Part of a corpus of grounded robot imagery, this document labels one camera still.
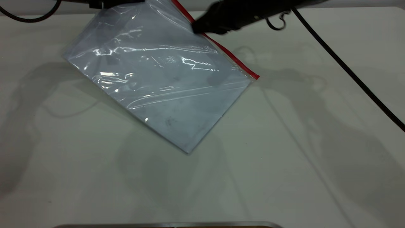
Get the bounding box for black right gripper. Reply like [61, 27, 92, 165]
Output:
[192, 0, 299, 35]

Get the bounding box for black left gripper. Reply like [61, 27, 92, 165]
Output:
[89, 0, 146, 9]

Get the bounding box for clear bag with red zipper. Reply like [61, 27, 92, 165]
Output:
[62, 0, 260, 155]

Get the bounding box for metal strip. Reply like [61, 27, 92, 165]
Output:
[52, 221, 284, 228]

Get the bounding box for black cable hook loop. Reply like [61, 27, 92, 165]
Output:
[265, 10, 291, 31]

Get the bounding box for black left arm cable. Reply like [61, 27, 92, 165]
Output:
[0, 0, 63, 23]

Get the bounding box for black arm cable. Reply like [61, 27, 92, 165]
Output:
[290, 7, 405, 133]
[0, 0, 63, 23]

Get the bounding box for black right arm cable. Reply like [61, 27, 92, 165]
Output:
[290, 7, 405, 133]

